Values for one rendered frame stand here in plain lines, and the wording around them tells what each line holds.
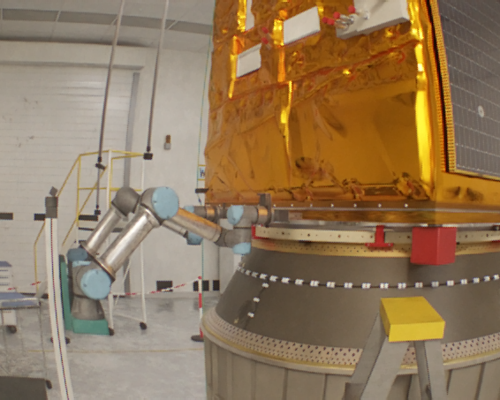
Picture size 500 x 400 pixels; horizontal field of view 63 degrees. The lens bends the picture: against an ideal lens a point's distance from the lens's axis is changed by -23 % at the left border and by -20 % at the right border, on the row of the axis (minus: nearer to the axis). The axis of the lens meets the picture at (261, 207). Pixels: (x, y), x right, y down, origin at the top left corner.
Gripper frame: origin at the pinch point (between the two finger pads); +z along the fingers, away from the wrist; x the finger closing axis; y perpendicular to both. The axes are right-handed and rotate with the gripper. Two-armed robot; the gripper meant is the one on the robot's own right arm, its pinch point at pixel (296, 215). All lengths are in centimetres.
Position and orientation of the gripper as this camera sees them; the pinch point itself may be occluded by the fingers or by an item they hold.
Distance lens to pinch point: 219.2
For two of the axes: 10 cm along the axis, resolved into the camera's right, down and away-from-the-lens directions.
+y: -0.2, 10.0, -0.1
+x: 5.1, 0.0, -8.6
